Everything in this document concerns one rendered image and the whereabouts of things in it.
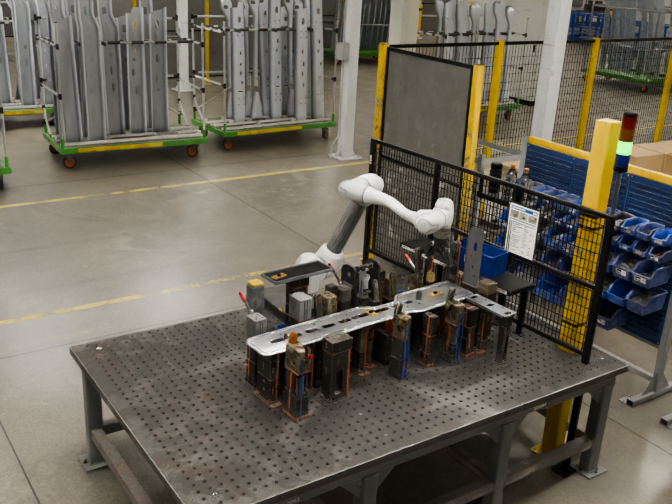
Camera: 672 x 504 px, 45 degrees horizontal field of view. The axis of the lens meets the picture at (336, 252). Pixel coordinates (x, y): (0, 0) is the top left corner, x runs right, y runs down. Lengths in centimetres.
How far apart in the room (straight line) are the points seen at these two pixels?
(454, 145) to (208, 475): 371
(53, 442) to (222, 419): 149
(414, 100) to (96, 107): 505
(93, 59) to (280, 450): 764
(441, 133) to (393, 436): 329
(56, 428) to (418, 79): 378
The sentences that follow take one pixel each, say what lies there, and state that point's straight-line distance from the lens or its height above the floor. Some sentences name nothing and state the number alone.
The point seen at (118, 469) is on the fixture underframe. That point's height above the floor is 23.
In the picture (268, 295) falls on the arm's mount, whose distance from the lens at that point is 486.
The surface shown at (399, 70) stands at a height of 181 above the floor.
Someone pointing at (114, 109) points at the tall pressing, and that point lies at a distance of 1091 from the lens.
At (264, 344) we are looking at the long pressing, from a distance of 379.
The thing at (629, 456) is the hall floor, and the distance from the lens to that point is 525.
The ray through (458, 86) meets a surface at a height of 180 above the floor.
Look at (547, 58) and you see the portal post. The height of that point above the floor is 183.
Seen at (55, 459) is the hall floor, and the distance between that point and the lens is 488.
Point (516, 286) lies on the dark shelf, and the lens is 461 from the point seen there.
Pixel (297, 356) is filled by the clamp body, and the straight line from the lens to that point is 362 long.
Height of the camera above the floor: 276
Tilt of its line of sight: 21 degrees down
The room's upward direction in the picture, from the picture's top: 3 degrees clockwise
